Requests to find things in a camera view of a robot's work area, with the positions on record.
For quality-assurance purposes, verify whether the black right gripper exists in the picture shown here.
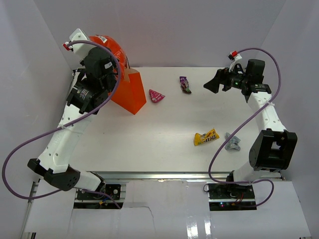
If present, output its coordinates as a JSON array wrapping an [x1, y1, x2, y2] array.
[[204, 64, 249, 94]]

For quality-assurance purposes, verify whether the orange paper bag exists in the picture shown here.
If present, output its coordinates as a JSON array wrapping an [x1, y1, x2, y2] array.
[[111, 68, 147, 115]]

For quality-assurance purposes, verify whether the purple candy packet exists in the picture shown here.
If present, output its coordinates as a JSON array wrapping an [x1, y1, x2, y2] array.
[[179, 76, 191, 94]]

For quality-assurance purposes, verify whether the pink snack packet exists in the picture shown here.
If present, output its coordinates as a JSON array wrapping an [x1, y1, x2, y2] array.
[[149, 89, 165, 103]]

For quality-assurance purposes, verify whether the yellow candy packet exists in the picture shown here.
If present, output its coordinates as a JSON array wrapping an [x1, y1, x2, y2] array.
[[194, 128, 219, 146]]

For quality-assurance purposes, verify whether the silver snack packet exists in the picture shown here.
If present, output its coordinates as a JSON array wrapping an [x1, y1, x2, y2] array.
[[224, 136, 241, 151]]

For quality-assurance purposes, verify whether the red chips bag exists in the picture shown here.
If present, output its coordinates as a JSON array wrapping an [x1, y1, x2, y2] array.
[[89, 35, 128, 70]]

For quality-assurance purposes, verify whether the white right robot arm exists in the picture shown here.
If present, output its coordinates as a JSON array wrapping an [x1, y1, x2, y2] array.
[[204, 59, 298, 199]]

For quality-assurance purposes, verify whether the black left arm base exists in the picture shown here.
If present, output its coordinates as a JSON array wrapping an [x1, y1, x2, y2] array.
[[75, 184, 121, 202]]

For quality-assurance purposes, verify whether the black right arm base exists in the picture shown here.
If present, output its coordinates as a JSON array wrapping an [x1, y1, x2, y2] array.
[[203, 183, 257, 212]]

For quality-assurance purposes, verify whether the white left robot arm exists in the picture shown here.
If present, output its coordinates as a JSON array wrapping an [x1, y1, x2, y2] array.
[[27, 47, 117, 199]]

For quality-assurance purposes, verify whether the white front cover sheet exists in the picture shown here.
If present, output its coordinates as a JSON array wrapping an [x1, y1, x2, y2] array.
[[25, 181, 311, 239]]

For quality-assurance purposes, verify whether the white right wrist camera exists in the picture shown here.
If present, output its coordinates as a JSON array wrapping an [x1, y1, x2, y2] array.
[[228, 51, 242, 68]]

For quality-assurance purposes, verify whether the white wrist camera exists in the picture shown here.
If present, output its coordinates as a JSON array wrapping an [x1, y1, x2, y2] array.
[[63, 28, 93, 59], [228, 51, 242, 68]]

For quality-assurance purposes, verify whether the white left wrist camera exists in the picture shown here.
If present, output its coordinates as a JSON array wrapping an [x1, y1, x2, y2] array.
[[63, 28, 93, 59]]

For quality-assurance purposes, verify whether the aluminium table edge rail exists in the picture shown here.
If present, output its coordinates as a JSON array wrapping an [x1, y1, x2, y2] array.
[[39, 66, 284, 181]]

